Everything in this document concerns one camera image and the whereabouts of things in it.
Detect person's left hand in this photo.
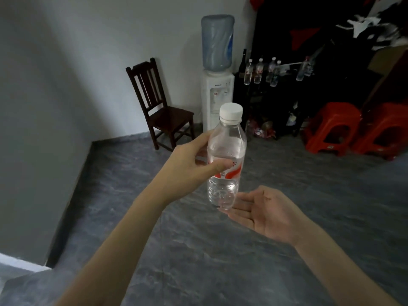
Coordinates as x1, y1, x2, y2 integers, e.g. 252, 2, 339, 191
150, 130, 236, 207

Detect person's right hand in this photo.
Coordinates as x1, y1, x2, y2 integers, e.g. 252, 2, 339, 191
220, 185, 316, 247

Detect clear water bottle red label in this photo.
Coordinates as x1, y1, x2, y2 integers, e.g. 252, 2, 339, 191
266, 57, 277, 84
244, 59, 254, 86
207, 102, 248, 211
254, 57, 264, 85

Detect clear water bottle green label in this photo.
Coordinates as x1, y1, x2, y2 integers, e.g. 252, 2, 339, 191
270, 60, 282, 88

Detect red cap bottle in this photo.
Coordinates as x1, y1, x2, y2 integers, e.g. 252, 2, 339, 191
295, 56, 310, 82

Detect person's left forearm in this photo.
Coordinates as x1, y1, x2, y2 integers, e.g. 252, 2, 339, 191
56, 191, 166, 306

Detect person's right forearm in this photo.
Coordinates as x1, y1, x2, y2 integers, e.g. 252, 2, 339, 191
293, 226, 401, 306

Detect white water dispenser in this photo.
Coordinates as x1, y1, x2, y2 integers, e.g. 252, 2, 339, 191
201, 70, 235, 133

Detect dark wooden chair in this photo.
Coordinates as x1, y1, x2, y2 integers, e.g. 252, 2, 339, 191
125, 57, 196, 151

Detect red snack packets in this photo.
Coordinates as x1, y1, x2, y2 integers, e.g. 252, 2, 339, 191
247, 119, 276, 139

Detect red plastic stool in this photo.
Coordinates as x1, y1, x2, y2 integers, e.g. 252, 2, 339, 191
350, 103, 408, 160
303, 102, 363, 156

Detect dark wine bottle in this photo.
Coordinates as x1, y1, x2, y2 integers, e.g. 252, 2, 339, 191
239, 48, 249, 77

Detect pile of dark clothes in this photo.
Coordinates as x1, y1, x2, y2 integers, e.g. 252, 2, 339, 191
318, 6, 408, 102

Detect black television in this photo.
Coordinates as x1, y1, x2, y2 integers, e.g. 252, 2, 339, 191
250, 0, 335, 66

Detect tall tan cardboard box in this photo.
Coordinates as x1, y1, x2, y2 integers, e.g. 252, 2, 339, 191
368, 44, 408, 77

